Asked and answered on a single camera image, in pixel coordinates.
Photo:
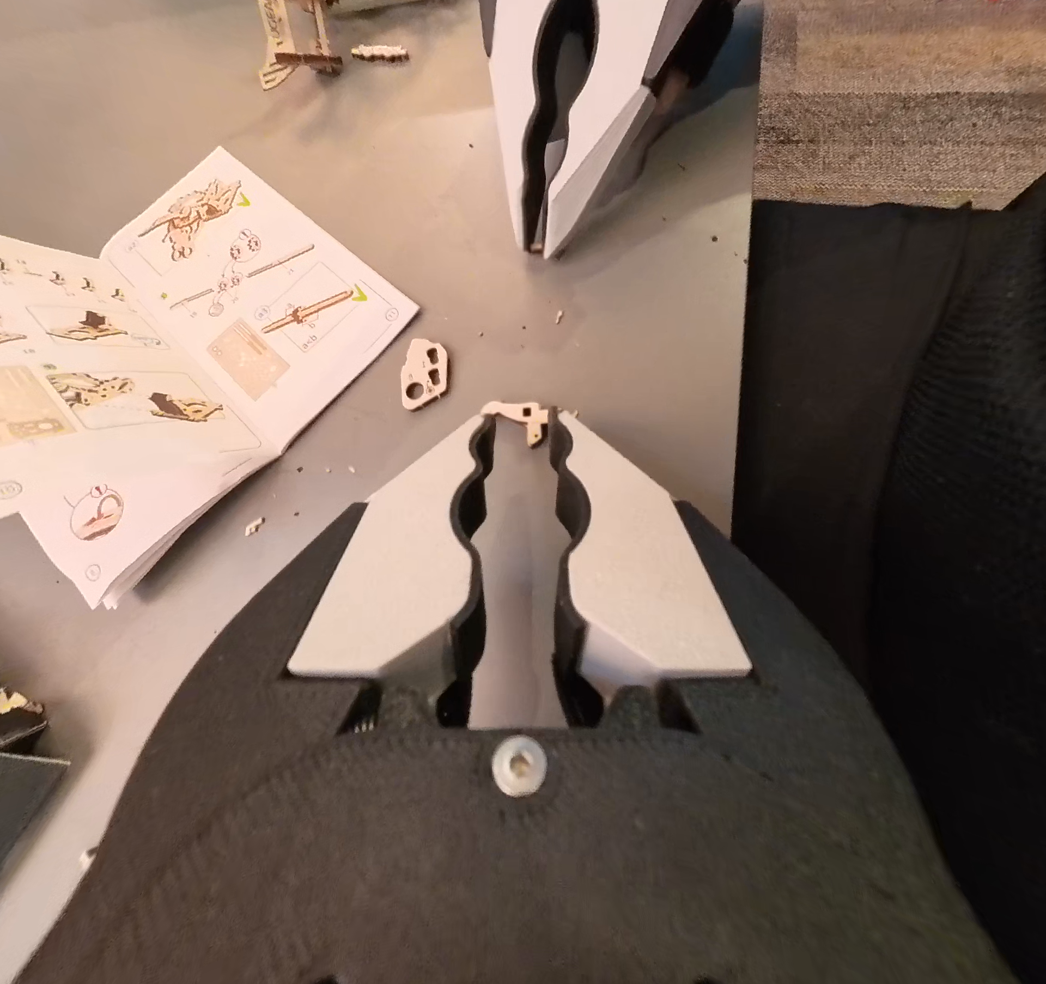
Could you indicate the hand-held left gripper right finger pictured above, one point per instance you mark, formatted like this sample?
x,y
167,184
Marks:
x,y
654,592

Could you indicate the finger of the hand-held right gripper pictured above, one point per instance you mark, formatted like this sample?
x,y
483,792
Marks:
x,y
645,3
515,60

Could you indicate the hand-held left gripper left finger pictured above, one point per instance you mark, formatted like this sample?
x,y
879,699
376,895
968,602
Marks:
x,y
376,592

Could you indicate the small hooked wooden part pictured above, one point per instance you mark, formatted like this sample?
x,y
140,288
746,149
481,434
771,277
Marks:
x,y
523,414

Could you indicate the partly built wooden model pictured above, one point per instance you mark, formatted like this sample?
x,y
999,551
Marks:
x,y
278,11

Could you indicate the toothed wooden strip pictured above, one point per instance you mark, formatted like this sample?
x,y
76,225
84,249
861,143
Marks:
x,y
380,54

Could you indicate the flat wooden plate with holes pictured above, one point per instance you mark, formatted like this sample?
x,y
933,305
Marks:
x,y
431,375

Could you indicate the person's black trousers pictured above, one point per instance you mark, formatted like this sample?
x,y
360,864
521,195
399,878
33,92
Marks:
x,y
899,510

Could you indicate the scattered wooden chips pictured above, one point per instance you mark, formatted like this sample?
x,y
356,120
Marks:
x,y
559,316

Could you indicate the open instruction booklet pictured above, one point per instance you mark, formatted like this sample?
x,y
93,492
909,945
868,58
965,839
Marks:
x,y
163,346

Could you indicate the dark printed box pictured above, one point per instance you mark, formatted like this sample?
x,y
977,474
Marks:
x,y
20,722

